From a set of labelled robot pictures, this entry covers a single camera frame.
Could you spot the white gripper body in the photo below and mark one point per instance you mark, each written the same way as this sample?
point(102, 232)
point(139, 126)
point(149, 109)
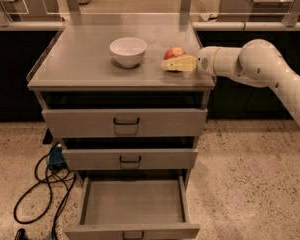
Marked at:
point(206, 61)

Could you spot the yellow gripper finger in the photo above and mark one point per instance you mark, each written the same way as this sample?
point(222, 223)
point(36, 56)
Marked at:
point(184, 63)

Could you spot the red apple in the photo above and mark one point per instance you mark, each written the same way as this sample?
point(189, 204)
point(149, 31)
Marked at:
point(174, 52)

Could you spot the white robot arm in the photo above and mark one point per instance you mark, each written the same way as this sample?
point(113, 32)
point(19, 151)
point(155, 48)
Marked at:
point(258, 63)

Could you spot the grey drawer cabinet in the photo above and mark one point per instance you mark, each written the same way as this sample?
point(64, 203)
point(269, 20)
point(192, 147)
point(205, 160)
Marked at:
point(80, 61)

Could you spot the grey top drawer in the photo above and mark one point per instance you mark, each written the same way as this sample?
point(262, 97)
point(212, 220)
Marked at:
point(124, 114)

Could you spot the grey drawer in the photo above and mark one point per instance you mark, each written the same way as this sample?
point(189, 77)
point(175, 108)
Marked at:
point(130, 153)
point(124, 114)
point(150, 209)

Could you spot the grey middle drawer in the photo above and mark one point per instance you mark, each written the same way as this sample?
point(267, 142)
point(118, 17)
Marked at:
point(130, 153)

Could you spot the grey bottom drawer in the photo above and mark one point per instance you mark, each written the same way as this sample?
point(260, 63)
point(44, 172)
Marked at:
point(150, 209)

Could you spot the white ceramic bowl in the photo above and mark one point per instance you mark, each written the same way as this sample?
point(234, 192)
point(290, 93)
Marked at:
point(128, 51)

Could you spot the background steel table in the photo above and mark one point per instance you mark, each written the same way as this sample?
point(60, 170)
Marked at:
point(253, 10)

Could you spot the blue power box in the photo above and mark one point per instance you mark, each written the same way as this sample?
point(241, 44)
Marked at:
point(55, 157)

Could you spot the black object bottom left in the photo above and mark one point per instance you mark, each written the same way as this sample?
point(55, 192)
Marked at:
point(21, 235)

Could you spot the white counter rail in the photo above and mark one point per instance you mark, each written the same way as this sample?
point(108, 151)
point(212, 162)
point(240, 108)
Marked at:
point(198, 26)

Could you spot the right glass panel post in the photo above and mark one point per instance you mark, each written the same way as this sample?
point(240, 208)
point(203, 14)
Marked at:
point(186, 0)

